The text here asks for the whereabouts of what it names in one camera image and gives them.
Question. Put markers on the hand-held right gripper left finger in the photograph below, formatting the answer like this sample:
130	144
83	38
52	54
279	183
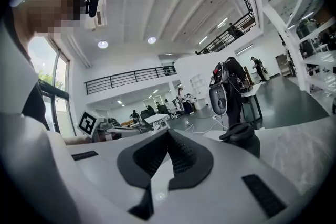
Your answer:
99	173

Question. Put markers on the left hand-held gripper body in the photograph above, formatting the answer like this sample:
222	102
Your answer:
88	123

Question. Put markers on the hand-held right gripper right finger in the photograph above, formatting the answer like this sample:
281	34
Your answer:
223	191

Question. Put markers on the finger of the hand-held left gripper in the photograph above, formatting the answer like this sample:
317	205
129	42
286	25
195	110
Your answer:
123	132

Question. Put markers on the person's left forearm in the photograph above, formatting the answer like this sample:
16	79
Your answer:
78	140

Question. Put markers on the small white table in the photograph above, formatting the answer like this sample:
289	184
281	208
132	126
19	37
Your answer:
157	118

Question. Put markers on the black mezzanine railing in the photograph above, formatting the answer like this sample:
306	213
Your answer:
131	77

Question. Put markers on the person's black shirt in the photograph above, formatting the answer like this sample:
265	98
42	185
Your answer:
35	106

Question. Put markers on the black lidded jug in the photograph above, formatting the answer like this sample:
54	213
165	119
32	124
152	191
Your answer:
244	140

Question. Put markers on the large glass window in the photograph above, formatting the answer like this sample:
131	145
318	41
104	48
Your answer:
47	65

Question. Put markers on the round ceiling light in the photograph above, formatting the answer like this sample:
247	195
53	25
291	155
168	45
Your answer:
103	44
151	40

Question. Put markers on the grey office chair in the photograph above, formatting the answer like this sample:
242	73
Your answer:
218	99

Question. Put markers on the white table with dark legs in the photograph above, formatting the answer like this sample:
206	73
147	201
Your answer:
253	90

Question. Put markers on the person's head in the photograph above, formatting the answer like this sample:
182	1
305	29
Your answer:
50	5

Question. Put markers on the black balcony railing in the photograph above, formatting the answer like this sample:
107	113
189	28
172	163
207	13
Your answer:
223	38

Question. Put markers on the dark grey cabinet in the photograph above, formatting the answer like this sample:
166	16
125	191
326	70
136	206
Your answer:
283	65

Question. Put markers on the white metal shelf rack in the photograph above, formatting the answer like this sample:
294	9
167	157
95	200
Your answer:
317	63

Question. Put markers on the dark green suitcase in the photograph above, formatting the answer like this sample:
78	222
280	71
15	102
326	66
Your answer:
307	31

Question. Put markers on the white wall shelf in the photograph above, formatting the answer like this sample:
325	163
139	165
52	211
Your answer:
197	84

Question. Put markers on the black head-mounted camera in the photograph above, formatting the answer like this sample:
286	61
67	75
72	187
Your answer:
93	5

